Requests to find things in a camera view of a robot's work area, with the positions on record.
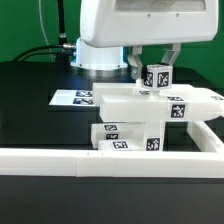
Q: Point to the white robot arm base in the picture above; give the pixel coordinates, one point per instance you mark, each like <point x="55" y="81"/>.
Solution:
<point x="97" y="61"/>

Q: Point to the white chair back frame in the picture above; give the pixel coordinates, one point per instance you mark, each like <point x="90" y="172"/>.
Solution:
<point x="129" y="102"/>

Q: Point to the white tagged nut cube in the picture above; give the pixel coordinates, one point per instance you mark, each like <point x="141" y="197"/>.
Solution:
<point x="157" y="77"/>

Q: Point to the flat white tag plate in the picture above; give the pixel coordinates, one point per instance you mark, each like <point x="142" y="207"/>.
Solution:
<point x="72" y="98"/>

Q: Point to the white chair seat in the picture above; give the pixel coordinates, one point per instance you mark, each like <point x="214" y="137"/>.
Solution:
<point x="149" y="135"/>

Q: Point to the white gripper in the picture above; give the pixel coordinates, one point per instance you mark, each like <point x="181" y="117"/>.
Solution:
<point x="112" y="23"/>

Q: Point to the white U-shaped obstacle frame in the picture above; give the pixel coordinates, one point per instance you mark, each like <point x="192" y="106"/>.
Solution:
<point x="208" y="162"/>

